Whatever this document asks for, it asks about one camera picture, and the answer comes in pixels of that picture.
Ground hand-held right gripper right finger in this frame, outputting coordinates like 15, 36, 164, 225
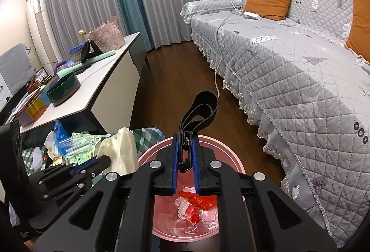
192, 137, 339, 252

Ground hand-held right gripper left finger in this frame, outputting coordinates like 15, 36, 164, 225
35, 133, 178, 252

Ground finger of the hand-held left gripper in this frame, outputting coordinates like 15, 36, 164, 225
65, 155, 112, 177
69, 169, 102, 187

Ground cream rubber glove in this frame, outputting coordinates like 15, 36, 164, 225
97, 127, 141, 179

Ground pink plastic basin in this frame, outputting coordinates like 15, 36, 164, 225
138, 134, 246, 239

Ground blue plastic bag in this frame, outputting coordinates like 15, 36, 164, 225
53, 119, 71, 151

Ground black elastic band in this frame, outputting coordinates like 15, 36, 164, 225
179, 91, 219, 173

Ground green printed packet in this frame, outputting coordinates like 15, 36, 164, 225
65, 132, 102, 167

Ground clear plastic packet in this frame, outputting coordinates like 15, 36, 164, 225
55, 133, 93, 154

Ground wrappers in basin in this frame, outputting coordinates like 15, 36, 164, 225
179, 190, 218, 224

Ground white crumpled paper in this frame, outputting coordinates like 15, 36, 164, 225
44, 131, 58, 158

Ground colourful printed box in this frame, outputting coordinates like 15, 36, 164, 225
18, 84, 54, 127

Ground dark green round bowl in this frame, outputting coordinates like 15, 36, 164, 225
46, 71, 81, 107

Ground mint green stick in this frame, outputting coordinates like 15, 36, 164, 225
56, 50, 116, 75

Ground stack of coloured bowls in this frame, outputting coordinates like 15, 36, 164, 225
68, 45, 86, 63

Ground grey dust cover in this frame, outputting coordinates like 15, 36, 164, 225
0, 43, 34, 96

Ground pink lace basket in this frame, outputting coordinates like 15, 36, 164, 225
86, 15, 126, 52

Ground grey quilted sofa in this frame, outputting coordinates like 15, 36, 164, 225
180, 0, 370, 237

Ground white standing air conditioner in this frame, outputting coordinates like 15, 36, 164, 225
26, 0, 62, 68

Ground orange cushion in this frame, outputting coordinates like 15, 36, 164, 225
345, 0, 370, 63
243, 0, 294, 21

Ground white power cable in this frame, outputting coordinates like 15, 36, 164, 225
214, 8, 246, 99

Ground black strap loop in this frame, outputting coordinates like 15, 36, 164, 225
80, 40, 103, 63

